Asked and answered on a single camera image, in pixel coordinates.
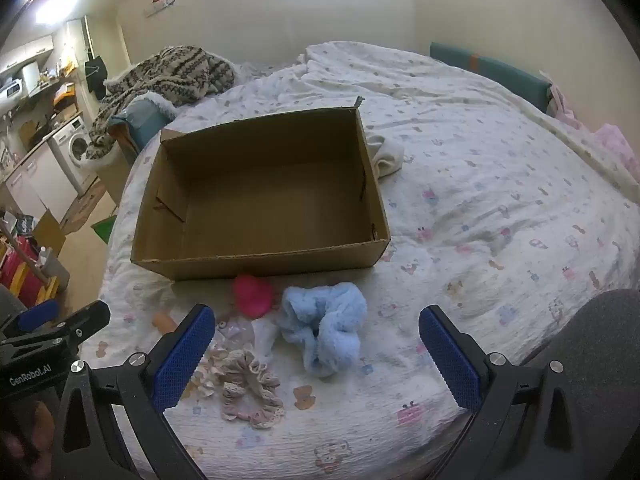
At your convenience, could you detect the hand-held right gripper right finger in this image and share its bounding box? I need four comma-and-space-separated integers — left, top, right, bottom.
418, 305, 635, 480

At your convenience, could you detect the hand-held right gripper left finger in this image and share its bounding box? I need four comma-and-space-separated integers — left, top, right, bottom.
50, 304, 217, 480

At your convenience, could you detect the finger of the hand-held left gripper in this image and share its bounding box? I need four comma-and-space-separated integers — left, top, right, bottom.
27, 301, 112, 347
0, 299, 62, 337

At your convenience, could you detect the cream frilly scrunchie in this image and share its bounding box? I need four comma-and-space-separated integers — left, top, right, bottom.
182, 342, 236, 401

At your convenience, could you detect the beige lace scrunchie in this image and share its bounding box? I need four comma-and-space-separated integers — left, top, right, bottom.
215, 350, 287, 430

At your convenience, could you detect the blue fluffy scrunchie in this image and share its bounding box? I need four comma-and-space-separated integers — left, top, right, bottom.
276, 282, 368, 378

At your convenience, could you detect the person's left forearm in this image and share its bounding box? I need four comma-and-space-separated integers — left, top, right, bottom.
0, 400, 56, 480

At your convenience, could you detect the person's left leg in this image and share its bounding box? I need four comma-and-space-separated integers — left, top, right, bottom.
0, 285, 28, 326

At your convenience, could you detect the small cardboard box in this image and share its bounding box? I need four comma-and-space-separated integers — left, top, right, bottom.
32, 209, 68, 261

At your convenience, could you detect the clear plastic bag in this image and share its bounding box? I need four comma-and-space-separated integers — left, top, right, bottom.
215, 312, 278, 361

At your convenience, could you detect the pink plush toy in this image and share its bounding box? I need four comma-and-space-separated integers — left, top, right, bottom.
231, 274, 275, 319

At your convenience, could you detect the patterned floor rug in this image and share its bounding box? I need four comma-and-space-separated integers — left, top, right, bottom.
60, 180, 108, 233

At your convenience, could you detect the white cabinet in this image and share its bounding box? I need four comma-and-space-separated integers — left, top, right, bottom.
2, 147, 63, 221

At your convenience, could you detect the tall cardboard box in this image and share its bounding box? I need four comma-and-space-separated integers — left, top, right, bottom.
95, 145, 133, 206

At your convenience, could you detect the white washing machine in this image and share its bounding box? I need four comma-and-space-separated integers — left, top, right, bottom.
47, 115, 98, 196

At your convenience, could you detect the bed with white quilt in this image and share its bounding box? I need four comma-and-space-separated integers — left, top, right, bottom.
97, 40, 640, 480

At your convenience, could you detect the white sock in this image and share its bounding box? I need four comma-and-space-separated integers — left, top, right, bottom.
367, 132, 406, 179

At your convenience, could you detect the black hanging bag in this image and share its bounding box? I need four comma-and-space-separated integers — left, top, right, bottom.
84, 55, 108, 98

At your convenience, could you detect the patterned knit blanket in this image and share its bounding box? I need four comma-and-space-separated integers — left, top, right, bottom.
85, 45, 236, 161

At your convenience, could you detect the pink cloth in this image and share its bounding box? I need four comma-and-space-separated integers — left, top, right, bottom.
547, 82, 640, 181

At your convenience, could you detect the teal headboard cushion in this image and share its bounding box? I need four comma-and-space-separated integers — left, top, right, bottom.
430, 41, 553, 113

